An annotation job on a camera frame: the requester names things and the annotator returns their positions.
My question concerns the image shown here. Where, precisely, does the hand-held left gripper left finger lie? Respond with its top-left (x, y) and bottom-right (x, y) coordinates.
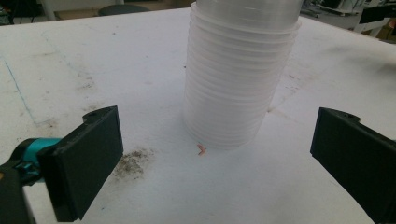
top-left (0, 105), bottom-right (124, 223)

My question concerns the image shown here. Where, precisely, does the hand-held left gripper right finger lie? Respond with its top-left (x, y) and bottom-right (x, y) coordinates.
top-left (309, 106), bottom-right (396, 224)

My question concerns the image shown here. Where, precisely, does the stack of translucent plastic cups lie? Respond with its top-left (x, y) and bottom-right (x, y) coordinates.
top-left (182, 0), bottom-right (304, 149)

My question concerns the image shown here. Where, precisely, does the white furniture with dark top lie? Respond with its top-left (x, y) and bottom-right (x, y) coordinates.
top-left (354, 4), bottom-right (396, 38)

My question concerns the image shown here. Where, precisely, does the white metal stand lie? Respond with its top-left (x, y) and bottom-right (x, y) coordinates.
top-left (39, 0), bottom-right (58, 22)

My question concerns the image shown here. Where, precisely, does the dark round stool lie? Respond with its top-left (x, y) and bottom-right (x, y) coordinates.
top-left (98, 4), bottom-right (151, 17)

